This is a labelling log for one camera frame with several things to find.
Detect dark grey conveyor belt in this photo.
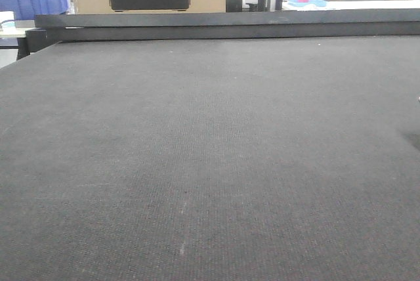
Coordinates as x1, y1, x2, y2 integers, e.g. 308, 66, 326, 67
1, 36, 419, 280

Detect black conveyor side rail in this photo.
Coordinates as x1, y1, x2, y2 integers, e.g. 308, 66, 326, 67
26, 9, 419, 53

